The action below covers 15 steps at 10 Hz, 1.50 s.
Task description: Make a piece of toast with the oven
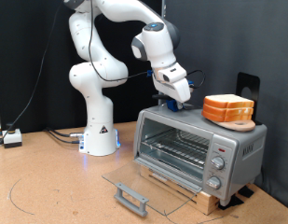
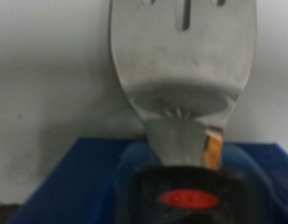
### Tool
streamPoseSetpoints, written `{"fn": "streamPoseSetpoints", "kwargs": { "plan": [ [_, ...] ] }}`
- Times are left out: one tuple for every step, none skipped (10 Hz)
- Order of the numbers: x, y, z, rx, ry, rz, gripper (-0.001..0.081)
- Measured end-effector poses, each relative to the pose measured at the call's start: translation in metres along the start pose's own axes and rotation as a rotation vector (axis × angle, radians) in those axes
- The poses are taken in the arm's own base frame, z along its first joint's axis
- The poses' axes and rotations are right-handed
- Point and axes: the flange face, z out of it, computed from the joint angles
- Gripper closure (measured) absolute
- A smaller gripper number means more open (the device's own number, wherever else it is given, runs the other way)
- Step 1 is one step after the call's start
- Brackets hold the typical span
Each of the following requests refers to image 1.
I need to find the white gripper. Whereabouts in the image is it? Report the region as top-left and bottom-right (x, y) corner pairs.
(151, 62), (192, 110)

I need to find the blue plastic fork grip block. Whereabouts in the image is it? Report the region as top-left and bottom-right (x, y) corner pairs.
(166, 98), (185, 112)

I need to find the glass oven door with handle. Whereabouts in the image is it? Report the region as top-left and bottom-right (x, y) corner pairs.
(102, 156), (204, 217)

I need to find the silver oven knob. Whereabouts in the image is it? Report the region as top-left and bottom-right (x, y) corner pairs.
(211, 155), (226, 171)
(206, 175), (222, 190)

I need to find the silver toaster oven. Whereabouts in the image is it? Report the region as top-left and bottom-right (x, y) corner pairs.
(132, 102), (268, 207)

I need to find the round wooden plate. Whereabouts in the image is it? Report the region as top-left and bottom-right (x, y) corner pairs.
(208, 119), (256, 133)

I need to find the black metal bookend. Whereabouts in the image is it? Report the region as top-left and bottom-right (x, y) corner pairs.
(235, 72), (264, 126)

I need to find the dark grey backdrop curtain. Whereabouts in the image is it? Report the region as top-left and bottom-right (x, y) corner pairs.
(163, 0), (288, 211)

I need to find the grey metal pole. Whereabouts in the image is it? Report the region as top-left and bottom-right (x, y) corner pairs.
(158, 0), (167, 106)

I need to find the wooden slatted base block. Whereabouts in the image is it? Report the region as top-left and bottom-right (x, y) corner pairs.
(139, 164), (221, 217)

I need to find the black foam pad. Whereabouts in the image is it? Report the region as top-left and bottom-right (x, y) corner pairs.
(238, 185), (254, 199)
(217, 194), (244, 211)

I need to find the black backdrop curtain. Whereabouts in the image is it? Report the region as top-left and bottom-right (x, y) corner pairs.
(0, 0), (165, 134)

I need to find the wire oven rack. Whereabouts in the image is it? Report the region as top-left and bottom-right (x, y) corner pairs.
(140, 128), (211, 169)

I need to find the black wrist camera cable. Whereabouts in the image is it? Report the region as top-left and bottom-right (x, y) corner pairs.
(88, 0), (207, 90)

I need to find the black cable with silver connector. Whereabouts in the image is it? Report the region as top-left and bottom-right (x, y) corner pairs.
(45, 127), (86, 138)

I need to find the black base power cable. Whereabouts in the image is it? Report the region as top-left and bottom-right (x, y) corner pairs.
(47, 130), (82, 145)

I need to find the black emergency stop cable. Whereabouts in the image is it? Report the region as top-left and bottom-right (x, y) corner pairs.
(0, 3), (63, 160)

